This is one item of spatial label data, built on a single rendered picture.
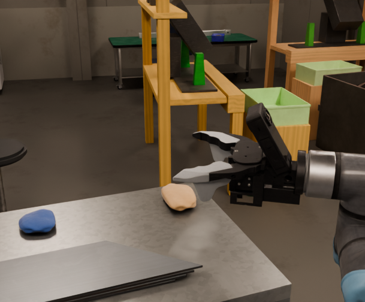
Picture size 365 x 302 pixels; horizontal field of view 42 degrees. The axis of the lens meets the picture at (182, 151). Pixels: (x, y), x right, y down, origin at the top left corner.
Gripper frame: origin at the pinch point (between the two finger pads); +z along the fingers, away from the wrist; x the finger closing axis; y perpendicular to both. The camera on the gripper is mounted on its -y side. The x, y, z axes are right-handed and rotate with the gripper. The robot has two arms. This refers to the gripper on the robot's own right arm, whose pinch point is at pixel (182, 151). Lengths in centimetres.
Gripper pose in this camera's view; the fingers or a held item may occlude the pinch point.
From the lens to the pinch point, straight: 79.5
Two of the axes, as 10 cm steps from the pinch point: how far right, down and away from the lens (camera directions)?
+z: -9.7, -0.8, 2.1
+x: 2.3, -4.8, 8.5
